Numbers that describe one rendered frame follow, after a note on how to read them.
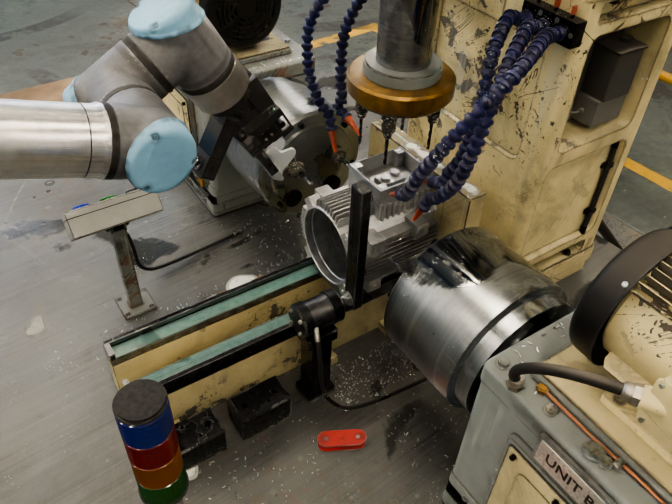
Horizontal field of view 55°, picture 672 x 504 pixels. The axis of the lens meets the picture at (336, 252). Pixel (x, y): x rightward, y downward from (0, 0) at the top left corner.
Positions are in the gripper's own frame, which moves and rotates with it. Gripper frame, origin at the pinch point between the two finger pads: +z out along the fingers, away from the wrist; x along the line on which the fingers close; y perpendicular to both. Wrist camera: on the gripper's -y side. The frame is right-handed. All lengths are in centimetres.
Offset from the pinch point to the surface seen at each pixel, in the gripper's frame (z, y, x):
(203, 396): 15.9, -35.7, -13.2
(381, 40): -12.2, 26.0, -5.6
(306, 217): 14.8, -0.1, 1.2
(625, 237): 131, 80, 0
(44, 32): 115, -34, 361
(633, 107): 25, 59, -23
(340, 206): 9.3, 5.4, -7.0
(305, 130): 10.1, 11.6, 14.7
